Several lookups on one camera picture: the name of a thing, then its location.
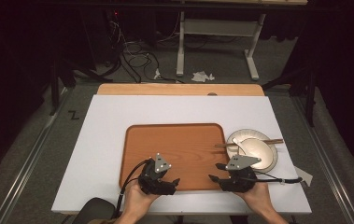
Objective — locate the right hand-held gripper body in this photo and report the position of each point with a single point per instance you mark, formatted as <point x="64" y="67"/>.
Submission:
<point x="238" y="182"/>

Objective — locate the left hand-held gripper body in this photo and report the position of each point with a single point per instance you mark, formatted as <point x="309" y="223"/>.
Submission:
<point x="152" y="183"/>

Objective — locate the person's left hand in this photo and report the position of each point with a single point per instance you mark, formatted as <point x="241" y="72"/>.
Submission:
<point x="137" y="200"/>

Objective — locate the person's right hand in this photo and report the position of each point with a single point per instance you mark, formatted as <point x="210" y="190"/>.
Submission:
<point x="260" y="197"/>

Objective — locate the brown wooden chopstick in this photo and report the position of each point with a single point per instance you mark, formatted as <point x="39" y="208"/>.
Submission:
<point x="224" y="144"/>
<point x="274" y="143"/>

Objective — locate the white ceramic spoon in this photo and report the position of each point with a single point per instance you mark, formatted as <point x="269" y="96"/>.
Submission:
<point x="238" y="145"/>

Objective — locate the brown wooden tray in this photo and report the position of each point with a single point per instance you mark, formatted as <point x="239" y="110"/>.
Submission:
<point x="177" y="149"/>

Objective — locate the white round plate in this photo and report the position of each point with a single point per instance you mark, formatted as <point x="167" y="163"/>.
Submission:
<point x="271" y="166"/>

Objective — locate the white bowl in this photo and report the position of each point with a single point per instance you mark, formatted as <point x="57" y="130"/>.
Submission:
<point x="258" y="149"/>

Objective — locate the black chair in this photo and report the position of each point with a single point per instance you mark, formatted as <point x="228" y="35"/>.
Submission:
<point x="95" y="210"/>

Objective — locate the white paper tag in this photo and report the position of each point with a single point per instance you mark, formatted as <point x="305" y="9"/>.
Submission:
<point x="304" y="176"/>

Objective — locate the white table cover board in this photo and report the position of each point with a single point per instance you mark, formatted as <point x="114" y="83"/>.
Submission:
<point x="109" y="124"/>

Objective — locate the crumpled white paper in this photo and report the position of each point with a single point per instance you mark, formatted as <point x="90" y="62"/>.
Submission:
<point x="201" y="76"/>

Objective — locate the wooden table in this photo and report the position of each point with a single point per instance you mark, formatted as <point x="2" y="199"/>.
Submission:
<point x="165" y="89"/>

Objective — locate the small white paper scrap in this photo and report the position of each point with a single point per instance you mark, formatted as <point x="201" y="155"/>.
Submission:
<point x="157" y="74"/>

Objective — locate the dark metal stand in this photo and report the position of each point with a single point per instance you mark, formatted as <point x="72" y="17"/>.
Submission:
<point x="308" y="90"/>
<point x="56" y="84"/>

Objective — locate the metal floor rail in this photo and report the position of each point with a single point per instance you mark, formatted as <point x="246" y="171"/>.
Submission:
<point x="31" y="155"/>
<point x="324" y="155"/>

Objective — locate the white metal desk frame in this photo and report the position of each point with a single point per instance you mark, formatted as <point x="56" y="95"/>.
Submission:
<point x="215" y="27"/>

